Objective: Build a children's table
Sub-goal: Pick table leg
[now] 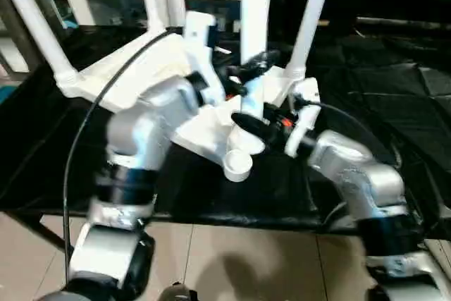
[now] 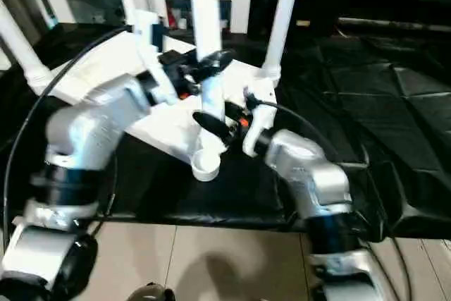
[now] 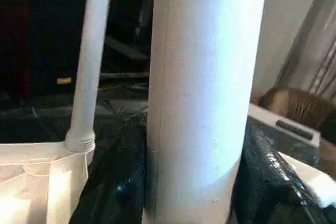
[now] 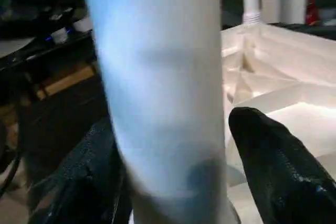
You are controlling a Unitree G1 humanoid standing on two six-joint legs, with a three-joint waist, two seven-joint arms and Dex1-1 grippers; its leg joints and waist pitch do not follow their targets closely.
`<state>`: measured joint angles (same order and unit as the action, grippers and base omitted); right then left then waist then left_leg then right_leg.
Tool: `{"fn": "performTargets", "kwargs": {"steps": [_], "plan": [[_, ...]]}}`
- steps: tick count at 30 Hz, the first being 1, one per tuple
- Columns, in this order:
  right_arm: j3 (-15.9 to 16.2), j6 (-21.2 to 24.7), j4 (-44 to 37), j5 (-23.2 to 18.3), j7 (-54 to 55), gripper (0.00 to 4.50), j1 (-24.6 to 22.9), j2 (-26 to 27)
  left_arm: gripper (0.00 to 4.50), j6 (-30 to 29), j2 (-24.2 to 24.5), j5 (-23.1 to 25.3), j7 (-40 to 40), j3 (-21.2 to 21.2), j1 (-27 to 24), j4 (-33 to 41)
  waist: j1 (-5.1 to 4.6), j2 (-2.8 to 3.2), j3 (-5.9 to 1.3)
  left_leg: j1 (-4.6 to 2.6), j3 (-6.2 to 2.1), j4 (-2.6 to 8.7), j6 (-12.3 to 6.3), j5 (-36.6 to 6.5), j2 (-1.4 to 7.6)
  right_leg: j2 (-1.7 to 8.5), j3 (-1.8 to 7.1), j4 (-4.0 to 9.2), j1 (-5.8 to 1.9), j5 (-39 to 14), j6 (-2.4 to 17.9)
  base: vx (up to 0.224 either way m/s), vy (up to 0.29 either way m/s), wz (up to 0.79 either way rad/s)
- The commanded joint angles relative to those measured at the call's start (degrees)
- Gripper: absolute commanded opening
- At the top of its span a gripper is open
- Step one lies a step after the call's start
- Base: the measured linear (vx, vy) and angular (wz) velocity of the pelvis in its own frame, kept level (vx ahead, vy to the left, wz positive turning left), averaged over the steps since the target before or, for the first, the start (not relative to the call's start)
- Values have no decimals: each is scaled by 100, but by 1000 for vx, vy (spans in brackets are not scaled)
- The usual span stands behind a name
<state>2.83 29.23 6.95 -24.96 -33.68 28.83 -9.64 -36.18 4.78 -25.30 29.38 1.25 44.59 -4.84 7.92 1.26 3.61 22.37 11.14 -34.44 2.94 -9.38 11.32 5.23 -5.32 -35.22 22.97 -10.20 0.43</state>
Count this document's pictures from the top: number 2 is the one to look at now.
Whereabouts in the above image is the white plastic table top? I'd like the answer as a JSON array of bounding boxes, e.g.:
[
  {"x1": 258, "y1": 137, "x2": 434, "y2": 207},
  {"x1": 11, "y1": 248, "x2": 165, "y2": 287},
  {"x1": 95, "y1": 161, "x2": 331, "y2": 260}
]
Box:
[{"x1": 26, "y1": 29, "x2": 281, "y2": 183}]

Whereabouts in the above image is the black work mat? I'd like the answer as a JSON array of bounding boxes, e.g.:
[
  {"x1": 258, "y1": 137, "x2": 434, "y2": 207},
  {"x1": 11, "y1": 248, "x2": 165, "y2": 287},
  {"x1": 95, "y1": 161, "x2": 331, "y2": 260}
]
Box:
[{"x1": 0, "y1": 22, "x2": 451, "y2": 242}]

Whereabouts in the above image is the dark robot torso front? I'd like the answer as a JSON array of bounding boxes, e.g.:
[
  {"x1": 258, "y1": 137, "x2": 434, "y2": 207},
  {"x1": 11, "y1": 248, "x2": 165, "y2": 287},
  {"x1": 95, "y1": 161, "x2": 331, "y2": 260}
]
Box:
[{"x1": 128, "y1": 281, "x2": 175, "y2": 301}]

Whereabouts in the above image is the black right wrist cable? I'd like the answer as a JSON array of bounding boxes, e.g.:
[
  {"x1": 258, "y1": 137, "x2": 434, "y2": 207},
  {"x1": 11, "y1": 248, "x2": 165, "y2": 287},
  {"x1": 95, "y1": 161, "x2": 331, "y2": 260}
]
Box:
[{"x1": 246, "y1": 94, "x2": 415, "y2": 301}]

